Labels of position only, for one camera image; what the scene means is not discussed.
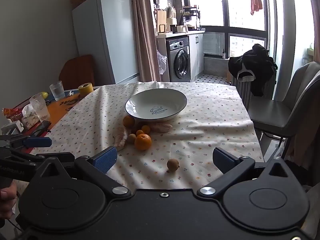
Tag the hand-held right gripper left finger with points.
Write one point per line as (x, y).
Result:
(105, 158)

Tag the white kitchen cabinet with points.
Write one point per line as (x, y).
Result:
(196, 55)

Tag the white refrigerator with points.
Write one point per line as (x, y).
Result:
(105, 37)

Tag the grey washing machine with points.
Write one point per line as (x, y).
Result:
(178, 60)

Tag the yellow lemon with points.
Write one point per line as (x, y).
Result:
(45, 95)

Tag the clear glass cup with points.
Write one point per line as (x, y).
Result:
(57, 91)
(40, 107)

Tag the red snack packet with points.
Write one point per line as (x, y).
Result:
(10, 111)

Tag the person's left hand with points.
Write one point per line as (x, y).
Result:
(6, 196)

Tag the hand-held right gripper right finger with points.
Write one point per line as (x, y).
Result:
(221, 158)

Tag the black clothing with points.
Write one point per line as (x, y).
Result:
(260, 65)

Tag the small white box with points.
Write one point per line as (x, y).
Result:
(12, 127)

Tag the beige pink curtain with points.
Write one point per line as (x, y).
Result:
(314, 5)
(145, 30)

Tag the red plastic basket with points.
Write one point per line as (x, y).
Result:
(22, 104)

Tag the clear plastic bag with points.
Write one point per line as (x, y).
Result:
(162, 63)

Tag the yellow tape roll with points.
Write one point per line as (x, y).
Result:
(85, 90)

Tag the grey chair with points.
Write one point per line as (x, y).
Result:
(270, 110)

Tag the large orange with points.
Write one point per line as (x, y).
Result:
(128, 121)
(143, 141)

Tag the white radiator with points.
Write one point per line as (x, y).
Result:
(242, 90)

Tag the black phone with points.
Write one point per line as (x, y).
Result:
(42, 125)

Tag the tissue pack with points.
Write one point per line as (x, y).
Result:
(28, 117)

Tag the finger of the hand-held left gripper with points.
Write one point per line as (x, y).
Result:
(37, 142)
(57, 156)

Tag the wooden cutting board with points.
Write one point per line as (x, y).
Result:
(161, 18)

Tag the floral white tablecloth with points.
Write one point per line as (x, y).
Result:
(200, 135)

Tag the small kumquat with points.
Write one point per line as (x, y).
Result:
(139, 132)
(145, 129)

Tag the white plate with dark rim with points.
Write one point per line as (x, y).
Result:
(155, 102)

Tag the orange printed mat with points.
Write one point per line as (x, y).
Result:
(63, 107)

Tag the peeled pomelo piece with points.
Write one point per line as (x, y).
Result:
(120, 137)
(161, 127)

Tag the black dish rack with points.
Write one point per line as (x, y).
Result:
(192, 17)

